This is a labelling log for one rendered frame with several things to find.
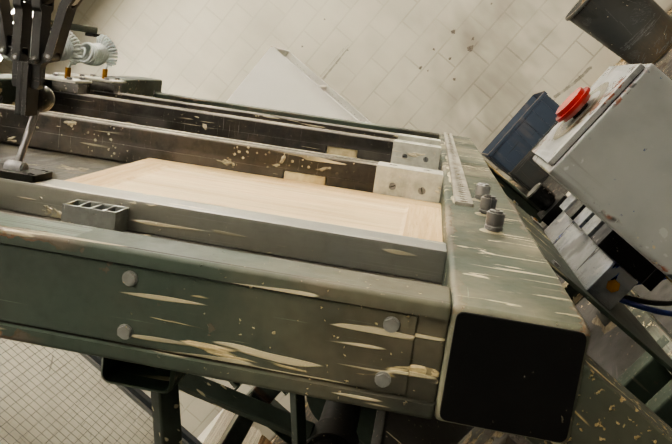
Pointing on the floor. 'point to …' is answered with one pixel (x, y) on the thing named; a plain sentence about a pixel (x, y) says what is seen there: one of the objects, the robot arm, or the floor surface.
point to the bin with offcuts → (623, 18)
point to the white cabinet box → (291, 89)
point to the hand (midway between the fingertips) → (27, 88)
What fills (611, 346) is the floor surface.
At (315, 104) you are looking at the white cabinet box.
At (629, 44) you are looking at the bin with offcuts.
